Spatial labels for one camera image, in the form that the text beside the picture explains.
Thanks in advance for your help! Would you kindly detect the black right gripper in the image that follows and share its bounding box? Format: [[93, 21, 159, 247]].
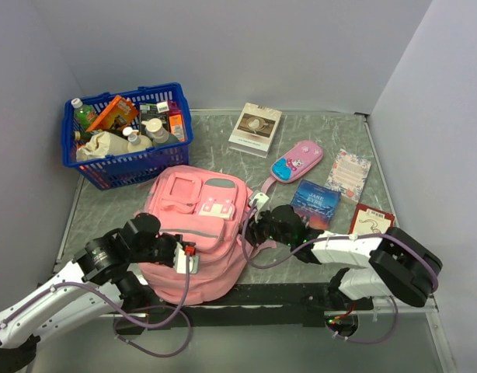
[[238, 206, 294, 247]]

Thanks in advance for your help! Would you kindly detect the pink student backpack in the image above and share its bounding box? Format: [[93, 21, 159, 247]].
[[139, 165, 276, 305]]

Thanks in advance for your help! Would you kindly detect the pink blue pencil case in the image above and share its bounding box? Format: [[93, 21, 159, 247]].
[[270, 141, 324, 183]]

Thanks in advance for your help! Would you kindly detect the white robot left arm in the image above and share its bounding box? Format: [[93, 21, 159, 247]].
[[0, 213, 194, 372]]

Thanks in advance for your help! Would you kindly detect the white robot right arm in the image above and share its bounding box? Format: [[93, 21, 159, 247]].
[[240, 203, 442, 309]]

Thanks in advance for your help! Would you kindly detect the beige cloth bag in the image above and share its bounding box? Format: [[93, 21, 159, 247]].
[[76, 132, 128, 162]]

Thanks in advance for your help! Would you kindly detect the blue Jane Eyre book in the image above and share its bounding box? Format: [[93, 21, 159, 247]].
[[291, 180, 340, 230]]

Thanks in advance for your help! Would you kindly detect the floral pink notebook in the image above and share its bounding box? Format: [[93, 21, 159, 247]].
[[325, 148, 371, 204]]

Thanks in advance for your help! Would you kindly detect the red framed card book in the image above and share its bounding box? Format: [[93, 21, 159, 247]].
[[349, 203, 395, 235]]

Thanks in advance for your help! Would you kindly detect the white coffee cover book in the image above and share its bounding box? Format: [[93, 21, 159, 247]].
[[228, 103, 282, 158]]

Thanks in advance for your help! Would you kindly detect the cream lotion bottle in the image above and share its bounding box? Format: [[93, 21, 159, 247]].
[[123, 126, 153, 153]]

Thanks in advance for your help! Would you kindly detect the grey pump bottle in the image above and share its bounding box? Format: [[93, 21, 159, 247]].
[[141, 118, 179, 148]]

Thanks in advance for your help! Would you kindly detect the pink carton box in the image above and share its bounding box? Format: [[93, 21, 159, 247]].
[[168, 101, 186, 142]]

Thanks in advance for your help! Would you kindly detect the black packaged box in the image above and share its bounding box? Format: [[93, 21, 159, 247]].
[[138, 103, 169, 134]]

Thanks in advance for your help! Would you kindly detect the orange snack box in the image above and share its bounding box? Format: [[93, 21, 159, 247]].
[[86, 95, 138, 132]]

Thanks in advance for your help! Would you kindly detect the green drink bottle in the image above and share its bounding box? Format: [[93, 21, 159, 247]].
[[71, 98, 98, 131]]

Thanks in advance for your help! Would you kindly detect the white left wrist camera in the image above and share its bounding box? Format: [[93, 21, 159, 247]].
[[173, 242, 200, 274]]

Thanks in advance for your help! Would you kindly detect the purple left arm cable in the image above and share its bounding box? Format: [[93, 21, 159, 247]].
[[0, 252, 193, 357]]

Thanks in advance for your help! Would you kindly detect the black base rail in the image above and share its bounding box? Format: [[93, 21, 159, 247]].
[[112, 277, 375, 336]]

